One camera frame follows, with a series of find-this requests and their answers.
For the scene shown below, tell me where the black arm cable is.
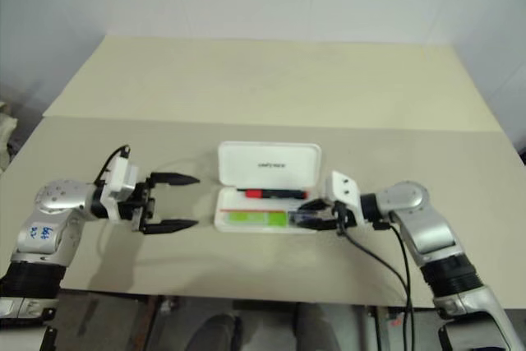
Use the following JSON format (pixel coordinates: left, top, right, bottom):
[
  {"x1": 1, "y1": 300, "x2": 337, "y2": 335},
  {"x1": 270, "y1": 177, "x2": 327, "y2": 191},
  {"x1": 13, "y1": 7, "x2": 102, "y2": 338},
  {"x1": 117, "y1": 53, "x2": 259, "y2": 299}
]
[
  {"x1": 94, "y1": 145, "x2": 132, "y2": 186},
  {"x1": 335, "y1": 201, "x2": 415, "y2": 351}
]

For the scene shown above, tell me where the white Unitree pencil case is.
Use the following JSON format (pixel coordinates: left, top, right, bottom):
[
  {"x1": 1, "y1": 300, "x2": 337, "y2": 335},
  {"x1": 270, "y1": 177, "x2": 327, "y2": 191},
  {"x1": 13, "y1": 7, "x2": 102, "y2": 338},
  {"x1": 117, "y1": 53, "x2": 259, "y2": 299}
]
[{"x1": 213, "y1": 141, "x2": 323, "y2": 234}]

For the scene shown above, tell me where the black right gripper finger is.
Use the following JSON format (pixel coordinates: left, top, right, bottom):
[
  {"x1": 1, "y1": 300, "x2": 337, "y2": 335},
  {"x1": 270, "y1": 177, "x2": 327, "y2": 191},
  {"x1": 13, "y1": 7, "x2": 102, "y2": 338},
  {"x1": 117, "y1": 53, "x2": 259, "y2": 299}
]
[
  {"x1": 293, "y1": 218, "x2": 342, "y2": 232},
  {"x1": 298, "y1": 197, "x2": 332, "y2": 212}
]

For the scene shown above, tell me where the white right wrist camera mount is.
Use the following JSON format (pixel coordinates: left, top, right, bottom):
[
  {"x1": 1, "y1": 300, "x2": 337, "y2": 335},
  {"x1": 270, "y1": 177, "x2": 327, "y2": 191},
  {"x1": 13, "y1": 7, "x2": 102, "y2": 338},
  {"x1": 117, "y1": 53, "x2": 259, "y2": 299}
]
[{"x1": 321, "y1": 169, "x2": 365, "y2": 225}]

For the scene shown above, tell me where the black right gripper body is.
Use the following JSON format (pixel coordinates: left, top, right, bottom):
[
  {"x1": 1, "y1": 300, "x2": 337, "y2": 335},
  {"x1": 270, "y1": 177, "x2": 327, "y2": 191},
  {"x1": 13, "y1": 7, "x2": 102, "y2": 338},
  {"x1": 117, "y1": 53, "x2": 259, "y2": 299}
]
[{"x1": 326, "y1": 199, "x2": 358, "y2": 234}]

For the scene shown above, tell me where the red and black marker pen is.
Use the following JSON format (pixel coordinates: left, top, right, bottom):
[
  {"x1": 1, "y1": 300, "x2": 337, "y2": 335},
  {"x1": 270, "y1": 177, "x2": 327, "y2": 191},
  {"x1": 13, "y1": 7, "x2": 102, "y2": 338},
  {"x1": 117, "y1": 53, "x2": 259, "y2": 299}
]
[{"x1": 235, "y1": 188, "x2": 310, "y2": 200}]

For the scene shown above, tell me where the white crumpled cloth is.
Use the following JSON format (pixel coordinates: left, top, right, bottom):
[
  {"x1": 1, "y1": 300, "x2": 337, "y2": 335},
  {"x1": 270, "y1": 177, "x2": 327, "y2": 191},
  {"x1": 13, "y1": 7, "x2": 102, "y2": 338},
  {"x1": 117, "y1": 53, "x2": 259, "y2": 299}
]
[{"x1": 0, "y1": 99, "x2": 20, "y2": 172}]

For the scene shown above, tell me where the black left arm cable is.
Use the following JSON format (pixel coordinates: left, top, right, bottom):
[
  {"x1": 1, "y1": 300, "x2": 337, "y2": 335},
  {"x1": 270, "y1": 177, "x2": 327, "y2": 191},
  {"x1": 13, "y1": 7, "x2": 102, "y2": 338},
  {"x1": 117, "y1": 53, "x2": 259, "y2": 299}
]
[{"x1": 94, "y1": 145, "x2": 132, "y2": 186}]

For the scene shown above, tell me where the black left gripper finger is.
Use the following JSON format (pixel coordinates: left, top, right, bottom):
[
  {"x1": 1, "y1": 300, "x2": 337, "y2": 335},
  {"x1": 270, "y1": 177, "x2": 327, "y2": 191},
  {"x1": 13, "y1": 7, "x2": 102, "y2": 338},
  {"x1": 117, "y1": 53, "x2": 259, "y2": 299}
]
[
  {"x1": 142, "y1": 219, "x2": 200, "y2": 236},
  {"x1": 148, "y1": 170, "x2": 202, "y2": 188}
]

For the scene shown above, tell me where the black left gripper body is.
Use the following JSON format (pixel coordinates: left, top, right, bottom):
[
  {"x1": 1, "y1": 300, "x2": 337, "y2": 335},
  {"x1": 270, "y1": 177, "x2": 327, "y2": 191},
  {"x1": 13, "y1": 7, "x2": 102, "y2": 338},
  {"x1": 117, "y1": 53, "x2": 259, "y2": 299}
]
[{"x1": 119, "y1": 176, "x2": 158, "y2": 233}]

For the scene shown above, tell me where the green rectangular eraser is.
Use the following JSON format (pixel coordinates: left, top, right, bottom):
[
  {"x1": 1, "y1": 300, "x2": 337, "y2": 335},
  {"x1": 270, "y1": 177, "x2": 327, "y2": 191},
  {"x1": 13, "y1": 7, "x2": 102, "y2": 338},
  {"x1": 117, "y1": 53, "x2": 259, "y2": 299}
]
[{"x1": 227, "y1": 210, "x2": 289, "y2": 229}]

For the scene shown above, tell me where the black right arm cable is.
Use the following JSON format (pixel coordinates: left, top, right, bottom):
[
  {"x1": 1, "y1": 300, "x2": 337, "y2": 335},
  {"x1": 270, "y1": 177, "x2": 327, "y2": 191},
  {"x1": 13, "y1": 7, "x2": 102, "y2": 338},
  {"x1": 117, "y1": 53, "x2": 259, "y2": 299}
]
[{"x1": 335, "y1": 201, "x2": 415, "y2": 351}]

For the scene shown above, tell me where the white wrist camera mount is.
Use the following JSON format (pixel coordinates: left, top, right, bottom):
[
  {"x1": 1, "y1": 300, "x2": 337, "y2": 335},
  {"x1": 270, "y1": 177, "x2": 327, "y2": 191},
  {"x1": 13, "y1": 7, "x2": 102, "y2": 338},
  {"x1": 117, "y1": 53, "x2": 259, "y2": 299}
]
[
  {"x1": 321, "y1": 169, "x2": 365, "y2": 225},
  {"x1": 100, "y1": 155, "x2": 141, "y2": 221}
]

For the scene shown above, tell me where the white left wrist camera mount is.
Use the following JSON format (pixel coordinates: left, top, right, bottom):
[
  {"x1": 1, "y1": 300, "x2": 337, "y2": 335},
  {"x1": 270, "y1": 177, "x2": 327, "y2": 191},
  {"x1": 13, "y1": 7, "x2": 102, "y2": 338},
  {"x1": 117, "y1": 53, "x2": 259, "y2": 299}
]
[{"x1": 100, "y1": 155, "x2": 141, "y2": 221}]

